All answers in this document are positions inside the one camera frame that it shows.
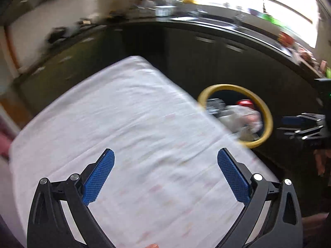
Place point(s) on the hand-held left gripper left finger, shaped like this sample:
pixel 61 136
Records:
pixel 99 178

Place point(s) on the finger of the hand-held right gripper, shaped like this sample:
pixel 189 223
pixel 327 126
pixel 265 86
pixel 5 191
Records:
pixel 302 133
pixel 292 121

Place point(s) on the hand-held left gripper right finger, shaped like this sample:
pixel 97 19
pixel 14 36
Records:
pixel 232 178

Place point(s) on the white tissue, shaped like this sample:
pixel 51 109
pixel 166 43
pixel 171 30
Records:
pixel 243 124

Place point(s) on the red drink can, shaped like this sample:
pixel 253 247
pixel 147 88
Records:
pixel 245 103

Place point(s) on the yellow rimmed trash bin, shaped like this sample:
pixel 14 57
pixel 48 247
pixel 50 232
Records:
pixel 227 86

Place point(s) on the person's right hand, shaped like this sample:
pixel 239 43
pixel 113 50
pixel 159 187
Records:
pixel 322 161

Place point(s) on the person's left hand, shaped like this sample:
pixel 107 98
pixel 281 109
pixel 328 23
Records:
pixel 152 246

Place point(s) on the white dotted tablecloth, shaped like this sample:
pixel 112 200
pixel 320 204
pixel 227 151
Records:
pixel 129 134

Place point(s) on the red container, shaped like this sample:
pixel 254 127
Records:
pixel 287 37

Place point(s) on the person's dark red clothing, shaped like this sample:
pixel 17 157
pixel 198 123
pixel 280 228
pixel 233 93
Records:
pixel 315 230

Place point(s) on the green plastic item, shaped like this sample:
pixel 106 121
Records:
pixel 270 18

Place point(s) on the green base cabinets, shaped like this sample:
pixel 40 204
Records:
pixel 194 56

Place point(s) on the steel kitchen sink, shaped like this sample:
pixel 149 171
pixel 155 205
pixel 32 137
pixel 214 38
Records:
pixel 206 20

